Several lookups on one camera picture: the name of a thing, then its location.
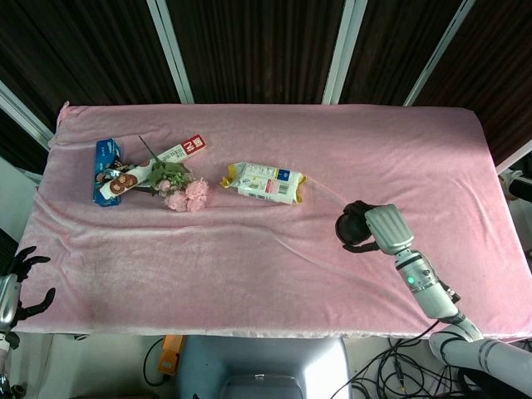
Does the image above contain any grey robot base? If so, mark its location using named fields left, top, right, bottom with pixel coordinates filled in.
left=174, top=334, right=355, bottom=399

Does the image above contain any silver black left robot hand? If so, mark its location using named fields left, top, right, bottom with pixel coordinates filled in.
left=0, top=244, right=57, bottom=333

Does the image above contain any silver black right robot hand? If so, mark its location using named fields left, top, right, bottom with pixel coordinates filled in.
left=340, top=199, right=416, bottom=256

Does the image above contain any orange power strip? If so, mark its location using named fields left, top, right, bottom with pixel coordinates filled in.
left=157, top=334, right=186, bottom=376

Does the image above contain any long white red cookie box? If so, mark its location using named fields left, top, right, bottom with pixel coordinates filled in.
left=98, top=133, right=209, bottom=200

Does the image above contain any black object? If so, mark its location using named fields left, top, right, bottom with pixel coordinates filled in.
left=334, top=204, right=372, bottom=251

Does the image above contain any dark brown partition panel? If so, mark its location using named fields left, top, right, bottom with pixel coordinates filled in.
left=415, top=0, right=532, bottom=164
left=338, top=0, right=463, bottom=107
left=165, top=0, right=347, bottom=105
left=0, top=0, right=185, bottom=175

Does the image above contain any white yellow snack package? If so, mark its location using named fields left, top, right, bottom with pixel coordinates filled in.
left=219, top=161, right=308, bottom=206

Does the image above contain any pink artificial flower bouquet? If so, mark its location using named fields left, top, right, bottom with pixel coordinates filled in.
left=135, top=135, right=210, bottom=213

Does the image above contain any black cable loop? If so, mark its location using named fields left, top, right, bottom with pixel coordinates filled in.
left=142, top=337, right=168, bottom=388

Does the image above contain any pink velvet table cloth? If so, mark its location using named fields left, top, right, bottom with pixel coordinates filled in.
left=10, top=101, right=532, bottom=340

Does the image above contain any white partition frame post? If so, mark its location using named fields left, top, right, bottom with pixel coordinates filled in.
left=403, top=0, right=477, bottom=107
left=0, top=79, right=56, bottom=151
left=495, top=140, right=532, bottom=175
left=322, top=0, right=369, bottom=106
left=145, top=0, right=195, bottom=104

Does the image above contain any black cable bundle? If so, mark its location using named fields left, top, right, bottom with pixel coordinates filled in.
left=332, top=318, right=470, bottom=399

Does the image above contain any blue cookie box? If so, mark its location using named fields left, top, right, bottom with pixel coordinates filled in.
left=91, top=138, right=126, bottom=208

